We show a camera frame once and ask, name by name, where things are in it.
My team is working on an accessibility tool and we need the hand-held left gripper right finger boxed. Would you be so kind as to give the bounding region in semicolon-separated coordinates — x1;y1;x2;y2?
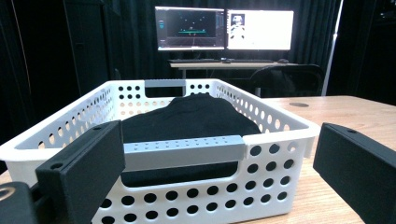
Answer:
313;122;396;224

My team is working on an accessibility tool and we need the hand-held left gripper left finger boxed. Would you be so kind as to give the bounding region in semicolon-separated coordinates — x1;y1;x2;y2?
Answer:
35;119;126;224

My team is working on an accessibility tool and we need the white perforated plastic basket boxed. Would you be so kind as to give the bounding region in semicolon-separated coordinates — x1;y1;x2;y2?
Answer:
0;77;321;224

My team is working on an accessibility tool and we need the black cloth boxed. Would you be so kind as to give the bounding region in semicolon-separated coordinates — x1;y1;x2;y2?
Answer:
120;92;262;188

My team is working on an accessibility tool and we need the black office chair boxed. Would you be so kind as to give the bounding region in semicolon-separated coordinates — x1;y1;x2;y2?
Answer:
249;63;325;98

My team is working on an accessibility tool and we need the white metal stand pole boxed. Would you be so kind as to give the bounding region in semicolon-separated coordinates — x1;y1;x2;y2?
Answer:
320;0;345;97

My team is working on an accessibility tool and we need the black curtain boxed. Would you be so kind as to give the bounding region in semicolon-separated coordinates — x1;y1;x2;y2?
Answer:
0;0;396;147

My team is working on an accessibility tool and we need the black keyboard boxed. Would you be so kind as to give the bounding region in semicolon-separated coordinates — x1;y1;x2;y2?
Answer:
232;58;276;64
167;58;222;64

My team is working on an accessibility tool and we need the bright white screen computer monitor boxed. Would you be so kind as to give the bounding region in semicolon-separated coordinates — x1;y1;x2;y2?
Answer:
226;8;295;51

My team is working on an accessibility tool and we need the wooden monitor desk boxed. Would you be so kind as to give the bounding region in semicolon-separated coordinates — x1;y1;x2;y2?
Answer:
169;61;297;80

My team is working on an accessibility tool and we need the dark screen computer monitor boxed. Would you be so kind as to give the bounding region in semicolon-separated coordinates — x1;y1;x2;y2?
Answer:
154;6;226;52

